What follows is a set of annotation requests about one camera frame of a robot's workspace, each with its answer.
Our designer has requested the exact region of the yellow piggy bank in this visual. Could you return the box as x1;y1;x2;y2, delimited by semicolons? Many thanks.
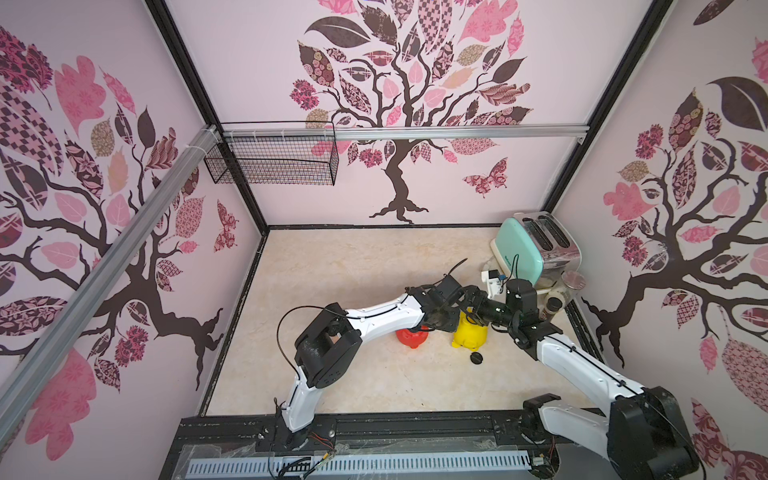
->
451;312;488;352

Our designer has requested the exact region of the red piggy bank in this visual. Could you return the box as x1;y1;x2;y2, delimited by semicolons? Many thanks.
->
395;329;429;349

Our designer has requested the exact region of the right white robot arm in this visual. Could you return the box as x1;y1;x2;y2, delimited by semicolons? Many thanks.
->
469;294;703;479

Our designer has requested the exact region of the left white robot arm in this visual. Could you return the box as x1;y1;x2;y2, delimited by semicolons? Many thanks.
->
281;288;459;442

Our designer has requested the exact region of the glass spice jar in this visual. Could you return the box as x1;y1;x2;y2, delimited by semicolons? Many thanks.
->
539;270;587;321

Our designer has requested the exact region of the mint green toaster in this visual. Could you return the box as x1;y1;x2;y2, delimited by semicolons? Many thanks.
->
490;211;582;290

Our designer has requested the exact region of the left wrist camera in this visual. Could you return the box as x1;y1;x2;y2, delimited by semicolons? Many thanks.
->
433;275;463;303

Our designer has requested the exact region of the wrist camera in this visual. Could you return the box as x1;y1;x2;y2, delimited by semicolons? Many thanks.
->
481;269;507;302
433;275;463;303

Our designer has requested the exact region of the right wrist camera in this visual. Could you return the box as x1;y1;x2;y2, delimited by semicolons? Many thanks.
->
481;269;507;302

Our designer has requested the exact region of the black base frame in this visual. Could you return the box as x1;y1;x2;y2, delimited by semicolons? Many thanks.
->
158;406;682;480

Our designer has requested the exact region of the aluminium rail back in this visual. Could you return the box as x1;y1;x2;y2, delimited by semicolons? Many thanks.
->
335;124;589;141

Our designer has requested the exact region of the aluminium rail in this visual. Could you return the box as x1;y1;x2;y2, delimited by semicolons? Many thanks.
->
1;126;220;445
335;124;589;141

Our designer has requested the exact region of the black wire basket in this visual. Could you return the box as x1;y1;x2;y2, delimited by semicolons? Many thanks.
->
204;120;340;186

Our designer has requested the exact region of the white slotted cable duct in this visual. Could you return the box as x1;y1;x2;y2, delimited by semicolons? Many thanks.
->
182;451;532;479

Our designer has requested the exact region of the aluminium rail left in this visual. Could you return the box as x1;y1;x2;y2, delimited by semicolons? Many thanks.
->
1;126;220;445

